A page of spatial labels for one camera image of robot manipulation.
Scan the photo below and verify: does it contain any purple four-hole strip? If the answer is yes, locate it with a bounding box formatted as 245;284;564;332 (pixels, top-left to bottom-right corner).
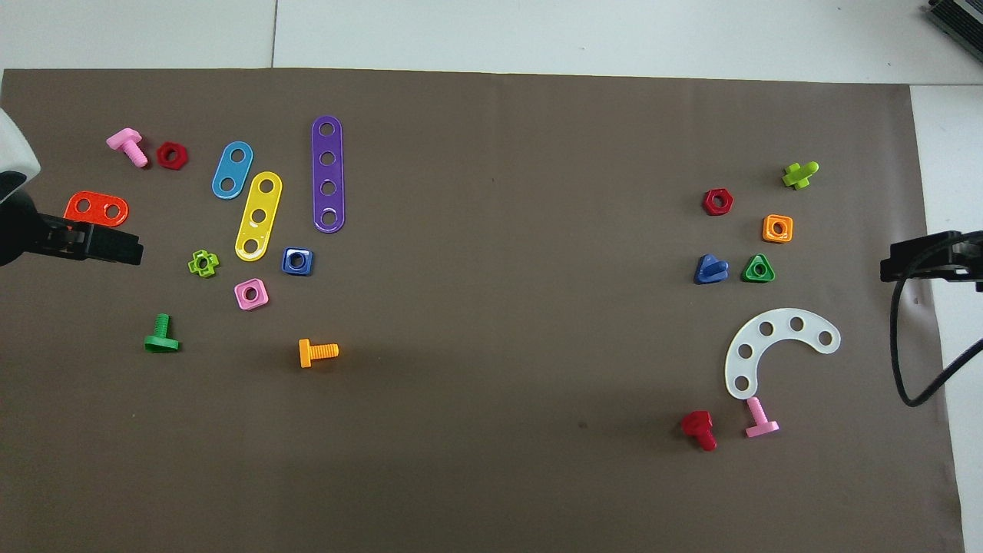
311;115;346;233

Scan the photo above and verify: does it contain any dark ribbed device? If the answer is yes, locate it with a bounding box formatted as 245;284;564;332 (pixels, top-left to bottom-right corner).
924;0;983;41

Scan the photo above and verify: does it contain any orange-red two-hole strip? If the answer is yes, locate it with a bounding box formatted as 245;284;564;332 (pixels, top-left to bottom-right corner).
63;190;130;228

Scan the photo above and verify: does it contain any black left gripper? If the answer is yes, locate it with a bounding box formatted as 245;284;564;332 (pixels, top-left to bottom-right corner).
0;189;144;267

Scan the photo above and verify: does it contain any blue plastic screw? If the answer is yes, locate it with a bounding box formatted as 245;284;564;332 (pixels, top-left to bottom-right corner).
693;254;730;285

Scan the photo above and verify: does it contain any pink plastic screw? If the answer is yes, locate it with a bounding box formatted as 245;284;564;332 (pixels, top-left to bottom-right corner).
744;396;780;439
106;127;150;169

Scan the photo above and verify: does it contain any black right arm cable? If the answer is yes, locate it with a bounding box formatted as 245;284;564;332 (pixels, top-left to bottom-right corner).
889;234;983;409

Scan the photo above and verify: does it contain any lime green cross screw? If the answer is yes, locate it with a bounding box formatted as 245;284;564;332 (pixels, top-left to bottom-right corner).
782;161;820;190

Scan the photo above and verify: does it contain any brown table mat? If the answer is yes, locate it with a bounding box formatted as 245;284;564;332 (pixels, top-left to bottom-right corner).
0;68;965;553

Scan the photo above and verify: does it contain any green plastic screw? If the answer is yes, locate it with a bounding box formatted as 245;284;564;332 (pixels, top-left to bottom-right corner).
144;313;180;354

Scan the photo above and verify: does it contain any orange plastic screw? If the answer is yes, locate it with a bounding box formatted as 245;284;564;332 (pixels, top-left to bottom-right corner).
298;339;339;369

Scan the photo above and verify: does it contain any red hexagon-head screw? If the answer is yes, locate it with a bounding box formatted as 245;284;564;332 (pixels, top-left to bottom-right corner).
680;410;719;452

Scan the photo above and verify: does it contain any blue two-hole strip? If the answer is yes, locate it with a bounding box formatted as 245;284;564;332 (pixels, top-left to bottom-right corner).
211;141;254;200

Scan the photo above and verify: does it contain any pink square nut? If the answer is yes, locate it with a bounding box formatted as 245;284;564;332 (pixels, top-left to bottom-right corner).
234;278;270;311

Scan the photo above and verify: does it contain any white curved five-hole strip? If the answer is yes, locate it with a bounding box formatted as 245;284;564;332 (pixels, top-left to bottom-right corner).
724;308;842;401

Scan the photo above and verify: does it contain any yellow three-hole strip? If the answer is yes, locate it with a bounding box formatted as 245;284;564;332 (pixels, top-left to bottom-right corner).
234;171;283;263

